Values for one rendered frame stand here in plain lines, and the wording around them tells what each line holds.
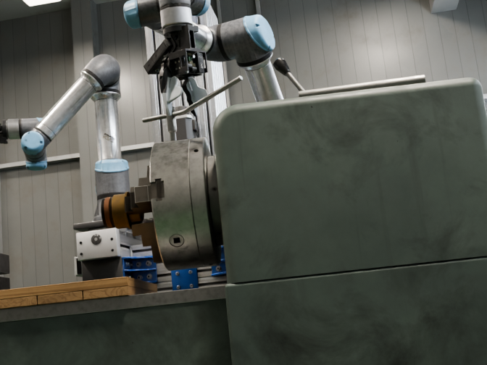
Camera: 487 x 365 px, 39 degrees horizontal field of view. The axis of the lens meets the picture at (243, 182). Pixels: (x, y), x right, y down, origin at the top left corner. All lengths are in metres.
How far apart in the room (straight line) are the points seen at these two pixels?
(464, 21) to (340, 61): 1.74
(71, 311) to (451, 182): 0.86
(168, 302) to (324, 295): 0.34
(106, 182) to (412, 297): 1.29
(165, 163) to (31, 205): 8.93
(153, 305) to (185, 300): 0.07
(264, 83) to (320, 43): 7.82
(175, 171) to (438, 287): 0.62
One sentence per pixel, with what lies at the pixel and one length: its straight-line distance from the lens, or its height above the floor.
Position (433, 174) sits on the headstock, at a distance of 1.52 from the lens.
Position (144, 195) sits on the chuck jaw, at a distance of 1.59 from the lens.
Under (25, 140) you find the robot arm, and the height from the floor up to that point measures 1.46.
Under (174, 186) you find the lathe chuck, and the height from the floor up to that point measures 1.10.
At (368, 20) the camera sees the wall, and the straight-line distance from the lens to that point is 10.10.
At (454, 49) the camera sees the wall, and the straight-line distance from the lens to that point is 10.01.
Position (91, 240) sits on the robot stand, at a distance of 2.28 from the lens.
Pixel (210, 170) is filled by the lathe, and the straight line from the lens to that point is 1.62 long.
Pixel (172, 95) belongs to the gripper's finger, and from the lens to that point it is 1.66.
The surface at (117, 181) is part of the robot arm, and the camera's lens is 2.44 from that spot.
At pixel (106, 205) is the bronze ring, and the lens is 1.71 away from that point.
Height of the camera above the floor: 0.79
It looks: 11 degrees up
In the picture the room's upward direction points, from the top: 6 degrees counter-clockwise
